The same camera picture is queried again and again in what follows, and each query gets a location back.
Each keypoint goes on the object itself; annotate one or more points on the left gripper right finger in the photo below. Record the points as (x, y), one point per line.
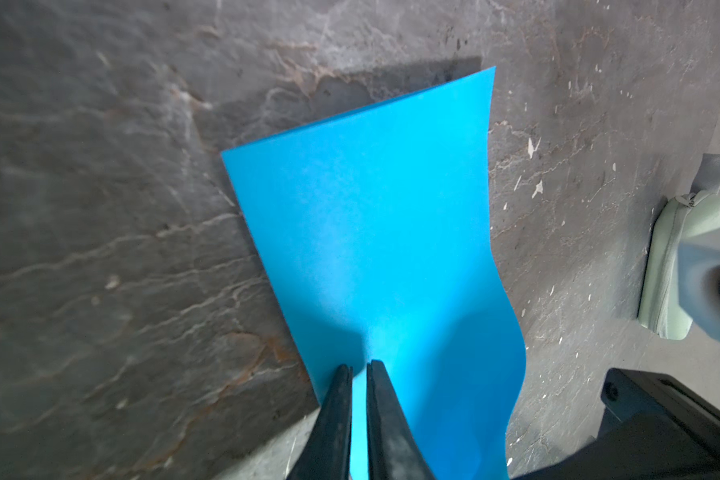
(392, 450)

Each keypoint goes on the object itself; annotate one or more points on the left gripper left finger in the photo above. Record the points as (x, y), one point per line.
(326, 454)

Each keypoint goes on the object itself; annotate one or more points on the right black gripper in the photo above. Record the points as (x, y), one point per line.
(654, 427)

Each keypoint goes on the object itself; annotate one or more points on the blue square paper sheet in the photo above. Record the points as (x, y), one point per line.
(373, 227)

